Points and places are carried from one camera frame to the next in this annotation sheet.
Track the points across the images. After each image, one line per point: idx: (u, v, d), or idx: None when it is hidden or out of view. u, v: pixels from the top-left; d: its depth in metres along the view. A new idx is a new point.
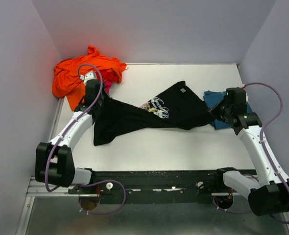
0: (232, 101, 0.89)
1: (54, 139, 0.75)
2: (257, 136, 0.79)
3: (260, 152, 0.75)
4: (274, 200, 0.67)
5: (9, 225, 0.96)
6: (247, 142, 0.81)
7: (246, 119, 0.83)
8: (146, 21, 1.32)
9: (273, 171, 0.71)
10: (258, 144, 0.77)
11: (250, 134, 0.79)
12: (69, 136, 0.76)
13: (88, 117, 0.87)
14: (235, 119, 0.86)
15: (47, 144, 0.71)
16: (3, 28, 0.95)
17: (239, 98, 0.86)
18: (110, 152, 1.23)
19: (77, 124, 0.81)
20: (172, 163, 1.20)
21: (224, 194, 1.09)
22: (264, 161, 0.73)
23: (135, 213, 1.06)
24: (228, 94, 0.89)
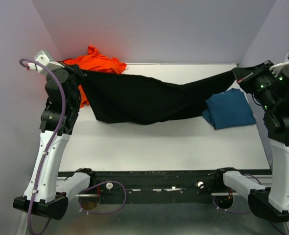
0: (284, 92, 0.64)
1: (28, 193, 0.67)
2: None
3: None
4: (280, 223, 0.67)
5: (9, 225, 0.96)
6: (279, 155, 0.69)
7: None
8: (146, 20, 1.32)
9: None
10: None
11: (288, 154, 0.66)
12: (43, 184, 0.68)
13: (61, 137, 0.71)
14: (278, 122, 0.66)
15: (23, 202, 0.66)
16: (3, 27, 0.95)
17: None
18: (110, 152, 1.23)
19: (49, 157, 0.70)
20: (172, 163, 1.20)
21: (224, 194, 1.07)
22: (288, 188, 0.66)
23: (136, 212, 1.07)
24: (283, 81, 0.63)
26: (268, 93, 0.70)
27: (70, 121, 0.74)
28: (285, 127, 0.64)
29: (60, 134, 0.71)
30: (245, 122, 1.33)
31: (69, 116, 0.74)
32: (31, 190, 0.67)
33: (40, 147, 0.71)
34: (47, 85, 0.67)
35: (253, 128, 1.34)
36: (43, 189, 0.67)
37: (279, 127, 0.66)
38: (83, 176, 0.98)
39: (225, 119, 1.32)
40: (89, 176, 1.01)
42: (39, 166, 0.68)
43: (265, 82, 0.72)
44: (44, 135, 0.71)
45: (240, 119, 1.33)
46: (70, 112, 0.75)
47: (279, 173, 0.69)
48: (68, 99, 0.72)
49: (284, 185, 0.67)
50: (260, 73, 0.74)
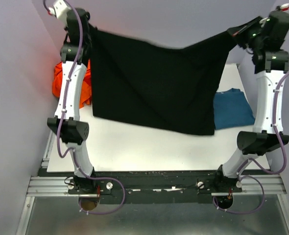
0: (270, 30, 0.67)
1: (58, 112, 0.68)
2: (275, 83, 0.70)
3: (268, 100, 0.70)
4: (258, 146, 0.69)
5: (9, 225, 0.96)
6: (261, 87, 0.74)
7: (273, 59, 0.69)
8: (146, 20, 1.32)
9: (270, 122, 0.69)
10: (271, 93, 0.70)
11: (268, 80, 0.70)
12: (70, 105, 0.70)
13: (82, 68, 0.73)
14: (261, 55, 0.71)
15: (55, 119, 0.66)
16: (3, 27, 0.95)
17: (279, 31, 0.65)
18: (109, 152, 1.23)
19: (73, 84, 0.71)
20: (172, 163, 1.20)
21: (224, 194, 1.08)
22: (268, 109, 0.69)
23: (135, 212, 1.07)
24: (270, 20, 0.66)
26: (258, 39, 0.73)
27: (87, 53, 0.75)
28: (265, 59, 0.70)
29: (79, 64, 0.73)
30: (245, 121, 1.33)
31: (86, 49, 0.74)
32: (60, 109, 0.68)
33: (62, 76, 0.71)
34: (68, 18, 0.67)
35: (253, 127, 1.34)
36: (72, 108, 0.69)
37: (260, 59, 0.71)
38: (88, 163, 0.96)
39: (224, 119, 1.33)
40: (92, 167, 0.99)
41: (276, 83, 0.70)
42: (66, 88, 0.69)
43: (256, 32, 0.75)
44: (65, 65, 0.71)
45: (239, 119, 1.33)
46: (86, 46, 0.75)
47: (261, 106, 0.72)
48: (84, 35, 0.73)
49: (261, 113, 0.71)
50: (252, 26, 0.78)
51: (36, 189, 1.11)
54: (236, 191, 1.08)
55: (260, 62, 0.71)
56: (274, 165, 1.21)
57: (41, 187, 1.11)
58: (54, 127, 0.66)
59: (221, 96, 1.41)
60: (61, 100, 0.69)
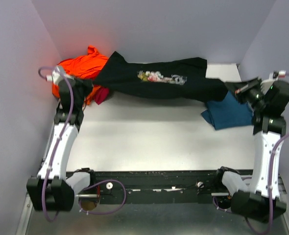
0: (271, 98, 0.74)
1: (42, 173, 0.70)
2: (271, 144, 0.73)
3: (264, 161, 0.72)
4: (249, 210, 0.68)
5: (9, 225, 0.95)
6: (256, 146, 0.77)
7: (271, 123, 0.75)
8: (146, 21, 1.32)
9: (266, 183, 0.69)
10: (267, 152, 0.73)
11: (264, 140, 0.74)
12: (57, 163, 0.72)
13: (73, 129, 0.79)
14: (259, 118, 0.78)
15: (37, 179, 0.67)
16: (3, 27, 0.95)
17: (278, 102, 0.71)
18: (109, 152, 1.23)
19: (62, 143, 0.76)
20: (173, 162, 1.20)
21: (224, 194, 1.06)
22: (263, 171, 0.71)
23: (136, 213, 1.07)
24: (272, 89, 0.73)
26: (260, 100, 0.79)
27: (79, 118, 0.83)
28: (263, 121, 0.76)
29: (71, 126, 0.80)
30: (245, 122, 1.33)
31: (78, 115, 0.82)
32: (45, 169, 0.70)
33: (54, 136, 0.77)
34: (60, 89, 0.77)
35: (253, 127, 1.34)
36: (58, 167, 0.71)
37: (258, 122, 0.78)
38: (84, 173, 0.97)
39: (224, 119, 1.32)
40: (89, 174, 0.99)
41: (273, 144, 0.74)
42: (55, 147, 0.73)
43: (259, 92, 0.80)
44: (57, 127, 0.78)
45: (239, 119, 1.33)
46: (78, 111, 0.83)
47: (257, 164, 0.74)
48: (77, 103, 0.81)
49: (256, 171, 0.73)
50: (254, 86, 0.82)
51: None
54: None
55: (258, 124, 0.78)
56: None
57: None
58: (36, 190, 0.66)
59: None
60: (48, 160, 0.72)
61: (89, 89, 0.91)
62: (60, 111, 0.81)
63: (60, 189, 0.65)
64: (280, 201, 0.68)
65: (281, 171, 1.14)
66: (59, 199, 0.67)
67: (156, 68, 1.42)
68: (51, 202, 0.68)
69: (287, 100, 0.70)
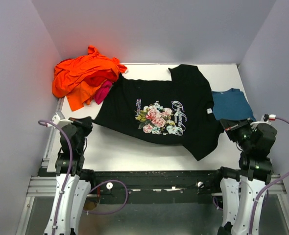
0: (256, 140, 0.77)
1: (48, 229, 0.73)
2: (255, 192, 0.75)
3: (247, 209, 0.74)
4: None
5: (10, 225, 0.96)
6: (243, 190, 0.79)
7: (256, 169, 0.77)
8: (145, 21, 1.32)
9: (247, 230, 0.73)
10: (251, 201, 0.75)
11: (249, 188, 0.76)
12: (61, 219, 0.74)
13: (75, 178, 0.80)
14: (246, 161, 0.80)
15: None
16: (3, 27, 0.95)
17: (263, 145, 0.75)
18: (109, 151, 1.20)
19: (65, 196, 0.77)
20: (173, 162, 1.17)
21: None
22: (245, 219, 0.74)
23: (136, 212, 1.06)
24: (256, 132, 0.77)
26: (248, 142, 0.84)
27: (80, 164, 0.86)
28: (250, 165, 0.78)
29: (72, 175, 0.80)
30: None
31: (79, 161, 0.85)
32: (51, 225, 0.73)
33: (57, 188, 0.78)
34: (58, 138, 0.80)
35: None
36: (62, 224, 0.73)
37: (245, 165, 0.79)
38: (84, 185, 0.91)
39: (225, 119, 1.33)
40: (89, 182, 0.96)
41: (256, 192, 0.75)
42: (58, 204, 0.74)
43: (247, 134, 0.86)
44: (59, 178, 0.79)
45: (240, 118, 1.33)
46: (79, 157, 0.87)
47: (241, 206, 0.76)
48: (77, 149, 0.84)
49: (240, 215, 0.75)
50: (243, 126, 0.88)
51: (36, 189, 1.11)
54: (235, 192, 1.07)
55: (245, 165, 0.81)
56: (274, 164, 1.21)
57: (41, 187, 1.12)
58: None
59: (222, 96, 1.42)
60: (53, 216, 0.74)
61: (89, 128, 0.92)
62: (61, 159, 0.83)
63: None
64: None
65: (281, 170, 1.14)
66: None
67: (152, 89, 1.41)
68: None
69: (271, 145, 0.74)
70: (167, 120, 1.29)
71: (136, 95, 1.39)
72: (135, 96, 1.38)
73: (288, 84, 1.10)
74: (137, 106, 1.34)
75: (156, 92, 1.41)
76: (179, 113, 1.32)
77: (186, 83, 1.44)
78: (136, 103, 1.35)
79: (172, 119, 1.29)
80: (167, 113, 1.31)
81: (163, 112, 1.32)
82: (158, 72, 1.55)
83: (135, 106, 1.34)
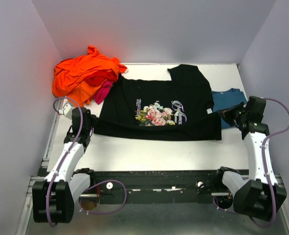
0: (250, 107, 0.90)
1: (49, 176, 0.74)
2: (260, 141, 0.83)
3: (258, 155, 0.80)
4: (254, 199, 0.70)
5: (9, 225, 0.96)
6: (249, 146, 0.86)
7: (255, 127, 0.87)
8: (145, 21, 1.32)
9: (263, 172, 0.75)
10: (258, 147, 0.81)
11: (254, 138, 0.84)
12: (63, 170, 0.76)
13: (80, 146, 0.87)
14: (245, 124, 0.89)
15: (43, 182, 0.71)
16: (3, 28, 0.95)
17: (256, 108, 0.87)
18: (109, 151, 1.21)
19: (70, 156, 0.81)
20: (173, 162, 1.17)
21: (224, 194, 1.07)
22: (258, 162, 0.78)
23: (135, 212, 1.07)
24: (250, 100, 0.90)
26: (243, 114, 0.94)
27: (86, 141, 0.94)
28: (249, 126, 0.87)
29: (79, 143, 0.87)
30: None
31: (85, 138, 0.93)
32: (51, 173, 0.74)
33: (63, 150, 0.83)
34: (73, 114, 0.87)
35: None
36: (63, 174, 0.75)
37: (245, 127, 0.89)
38: (84, 176, 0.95)
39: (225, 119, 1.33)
40: (89, 176, 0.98)
41: (261, 141, 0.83)
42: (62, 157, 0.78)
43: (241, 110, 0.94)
44: (66, 144, 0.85)
45: None
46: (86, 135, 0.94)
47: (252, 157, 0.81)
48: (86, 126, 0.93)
49: (253, 162, 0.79)
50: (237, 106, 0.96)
51: None
54: None
55: (245, 129, 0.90)
56: (274, 164, 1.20)
57: None
58: (40, 192, 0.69)
59: (222, 96, 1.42)
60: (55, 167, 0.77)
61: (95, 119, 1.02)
62: (70, 134, 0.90)
63: (64, 194, 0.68)
64: (279, 187, 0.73)
65: (281, 171, 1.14)
66: (60, 200, 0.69)
67: (153, 89, 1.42)
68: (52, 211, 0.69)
69: (263, 107, 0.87)
70: (167, 120, 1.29)
71: (136, 95, 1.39)
72: (135, 96, 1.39)
73: (288, 84, 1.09)
74: (137, 106, 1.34)
75: (156, 91, 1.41)
76: (179, 113, 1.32)
77: (186, 83, 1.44)
78: (136, 103, 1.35)
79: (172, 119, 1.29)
80: (167, 113, 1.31)
81: (163, 112, 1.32)
82: (158, 72, 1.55)
83: (135, 106, 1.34)
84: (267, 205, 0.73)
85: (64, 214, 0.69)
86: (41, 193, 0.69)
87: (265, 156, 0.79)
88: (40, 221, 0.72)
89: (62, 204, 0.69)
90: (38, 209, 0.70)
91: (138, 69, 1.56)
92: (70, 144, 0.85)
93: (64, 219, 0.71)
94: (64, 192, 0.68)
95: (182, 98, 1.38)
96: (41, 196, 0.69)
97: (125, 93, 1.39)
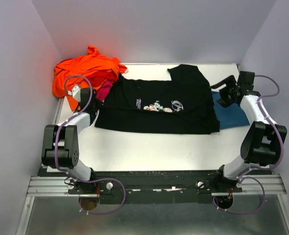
0: (241, 80, 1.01)
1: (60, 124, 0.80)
2: (254, 99, 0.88)
3: (254, 107, 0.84)
4: (260, 139, 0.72)
5: (9, 226, 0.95)
6: (246, 106, 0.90)
7: (248, 91, 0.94)
8: (145, 21, 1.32)
9: (262, 117, 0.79)
10: (254, 102, 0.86)
11: (249, 98, 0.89)
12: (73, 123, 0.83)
13: (87, 115, 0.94)
14: (239, 92, 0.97)
15: (54, 126, 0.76)
16: (2, 29, 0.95)
17: (247, 79, 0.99)
18: (109, 152, 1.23)
19: (79, 117, 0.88)
20: (172, 163, 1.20)
21: (224, 194, 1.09)
22: (256, 111, 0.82)
23: (135, 212, 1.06)
24: (240, 74, 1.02)
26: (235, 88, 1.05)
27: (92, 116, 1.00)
28: (242, 91, 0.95)
29: (86, 113, 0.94)
30: (246, 122, 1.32)
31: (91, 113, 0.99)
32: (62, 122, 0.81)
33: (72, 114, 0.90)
34: (82, 91, 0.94)
35: None
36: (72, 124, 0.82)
37: (239, 94, 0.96)
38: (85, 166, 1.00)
39: (225, 119, 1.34)
40: (89, 171, 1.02)
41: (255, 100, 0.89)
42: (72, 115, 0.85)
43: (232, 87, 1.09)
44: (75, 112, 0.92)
45: (239, 119, 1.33)
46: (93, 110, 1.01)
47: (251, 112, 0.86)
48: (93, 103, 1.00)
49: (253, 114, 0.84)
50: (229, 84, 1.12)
51: (36, 189, 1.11)
54: (236, 191, 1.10)
55: (239, 97, 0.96)
56: None
57: (41, 187, 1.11)
58: (51, 132, 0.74)
59: None
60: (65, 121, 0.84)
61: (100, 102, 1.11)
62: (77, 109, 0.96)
63: (73, 134, 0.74)
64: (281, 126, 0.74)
65: (281, 171, 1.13)
66: (69, 141, 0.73)
67: (153, 89, 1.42)
68: (60, 152, 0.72)
69: (253, 78, 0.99)
70: (167, 120, 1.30)
71: (135, 95, 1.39)
72: (135, 96, 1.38)
73: (288, 83, 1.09)
74: (137, 106, 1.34)
75: (156, 91, 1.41)
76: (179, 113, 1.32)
77: (186, 83, 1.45)
78: (136, 103, 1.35)
79: (172, 118, 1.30)
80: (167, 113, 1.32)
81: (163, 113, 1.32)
82: (158, 72, 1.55)
83: (135, 105, 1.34)
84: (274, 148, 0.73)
85: (71, 155, 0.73)
86: (51, 133, 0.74)
87: (262, 107, 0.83)
88: (48, 165, 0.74)
89: (71, 145, 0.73)
90: (47, 151, 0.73)
91: (138, 70, 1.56)
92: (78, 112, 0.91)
93: (70, 162, 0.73)
94: (73, 131, 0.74)
95: (182, 98, 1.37)
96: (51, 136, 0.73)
97: (125, 93, 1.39)
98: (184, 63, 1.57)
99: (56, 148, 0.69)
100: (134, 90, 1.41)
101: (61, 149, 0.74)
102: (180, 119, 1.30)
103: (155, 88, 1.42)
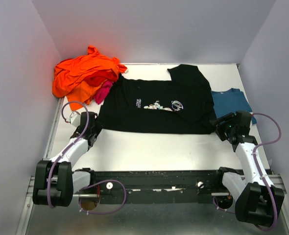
0: (237, 122, 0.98)
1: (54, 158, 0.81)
2: (250, 150, 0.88)
3: (251, 161, 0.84)
4: (255, 202, 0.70)
5: (9, 226, 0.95)
6: (241, 155, 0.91)
7: (243, 137, 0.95)
8: (146, 21, 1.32)
9: (258, 176, 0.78)
10: (249, 153, 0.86)
11: (245, 147, 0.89)
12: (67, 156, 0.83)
13: (84, 141, 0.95)
14: (234, 137, 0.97)
15: (46, 162, 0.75)
16: (2, 28, 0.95)
17: (243, 123, 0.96)
18: (109, 152, 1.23)
19: (75, 146, 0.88)
20: (172, 162, 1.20)
21: (224, 194, 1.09)
22: (252, 167, 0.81)
23: (135, 212, 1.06)
24: (236, 115, 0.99)
26: (232, 128, 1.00)
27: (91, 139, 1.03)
28: (237, 138, 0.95)
29: (84, 139, 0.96)
30: None
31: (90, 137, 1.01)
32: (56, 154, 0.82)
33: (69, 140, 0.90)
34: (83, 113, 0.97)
35: (253, 127, 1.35)
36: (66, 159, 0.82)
37: (234, 139, 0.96)
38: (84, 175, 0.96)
39: None
40: (89, 174, 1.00)
41: (251, 149, 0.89)
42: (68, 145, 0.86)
43: (232, 124, 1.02)
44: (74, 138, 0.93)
45: None
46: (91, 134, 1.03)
47: (246, 162, 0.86)
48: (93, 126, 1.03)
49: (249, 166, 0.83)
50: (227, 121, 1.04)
51: None
54: None
55: (235, 142, 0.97)
56: (274, 165, 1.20)
57: None
58: (42, 174, 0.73)
59: (222, 96, 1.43)
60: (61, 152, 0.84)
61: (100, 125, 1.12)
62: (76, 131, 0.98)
63: (65, 176, 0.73)
64: (277, 188, 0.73)
65: (281, 171, 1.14)
66: (60, 184, 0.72)
67: (153, 89, 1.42)
68: (53, 194, 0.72)
69: (250, 120, 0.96)
70: (167, 120, 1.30)
71: (136, 95, 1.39)
72: (135, 96, 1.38)
73: (288, 83, 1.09)
74: (137, 106, 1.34)
75: (156, 91, 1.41)
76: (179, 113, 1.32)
77: (186, 83, 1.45)
78: (136, 103, 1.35)
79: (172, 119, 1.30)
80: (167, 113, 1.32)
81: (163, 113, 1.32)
82: (158, 72, 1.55)
83: (135, 106, 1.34)
84: (269, 209, 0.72)
85: (63, 196, 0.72)
86: (42, 173, 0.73)
87: (258, 163, 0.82)
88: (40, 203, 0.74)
89: (63, 186, 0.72)
90: (38, 190, 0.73)
91: (139, 70, 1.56)
92: (75, 138, 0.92)
93: (62, 202, 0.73)
94: (66, 170, 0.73)
95: (182, 98, 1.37)
96: (43, 175, 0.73)
97: (125, 93, 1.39)
98: (184, 63, 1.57)
99: (48, 186, 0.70)
100: (134, 90, 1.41)
101: (54, 187, 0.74)
102: (180, 120, 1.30)
103: (155, 88, 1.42)
